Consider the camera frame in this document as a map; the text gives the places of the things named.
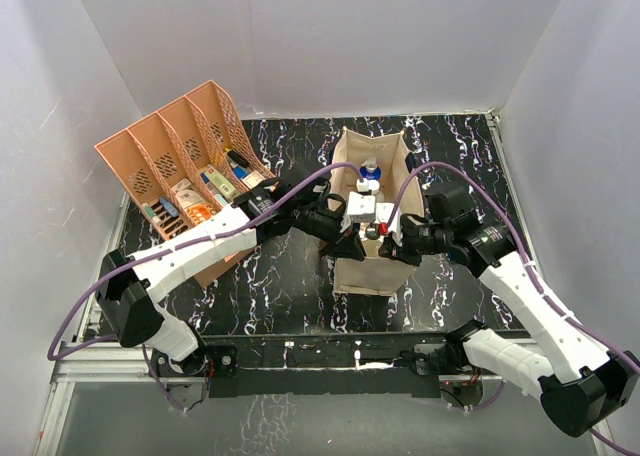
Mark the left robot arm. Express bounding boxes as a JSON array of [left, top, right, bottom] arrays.
[[96, 175, 347, 375]]

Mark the purple cable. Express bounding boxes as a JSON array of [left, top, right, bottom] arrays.
[[388, 161, 640, 456], [46, 161, 363, 412]]

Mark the clear square bottle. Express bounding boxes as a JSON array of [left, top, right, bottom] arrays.
[[365, 224, 381, 241]]

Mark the orange snack packet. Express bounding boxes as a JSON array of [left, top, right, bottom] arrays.
[[186, 203, 217, 225]]

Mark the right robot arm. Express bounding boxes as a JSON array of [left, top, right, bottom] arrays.
[[379, 184, 639, 437]]

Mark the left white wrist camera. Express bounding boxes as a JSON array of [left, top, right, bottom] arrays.
[[341, 179, 381, 230]]

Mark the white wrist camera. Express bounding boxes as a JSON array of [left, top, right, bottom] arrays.
[[341, 179, 381, 230], [375, 202, 402, 245]]

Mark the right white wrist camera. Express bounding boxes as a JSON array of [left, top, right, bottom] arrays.
[[375, 202, 402, 245]]

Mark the white label box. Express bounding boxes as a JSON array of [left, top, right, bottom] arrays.
[[242, 171, 265, 189]]

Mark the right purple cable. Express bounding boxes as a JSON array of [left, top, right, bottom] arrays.
[[388, 161, 640, 456]]

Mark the beige canvas tote bag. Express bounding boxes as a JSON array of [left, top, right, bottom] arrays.
[[330, 128, 424, 296]]

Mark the beige small carton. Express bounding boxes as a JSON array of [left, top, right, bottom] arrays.
[[204, 165, 239, 200]]

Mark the orange bottle blue cap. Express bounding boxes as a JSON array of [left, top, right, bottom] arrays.
[[360, 157, 382, 181]]

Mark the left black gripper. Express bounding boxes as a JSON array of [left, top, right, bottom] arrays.
[[293, 200, 365, 260]]

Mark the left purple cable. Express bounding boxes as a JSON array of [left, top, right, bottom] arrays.
[[46, 161, 363, 412]]

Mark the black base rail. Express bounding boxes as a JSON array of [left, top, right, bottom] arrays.
[[150, 332, 500, 407]]

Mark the pink plastic desk organizer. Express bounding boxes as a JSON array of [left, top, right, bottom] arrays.
[[93, 79, 281, 288]]

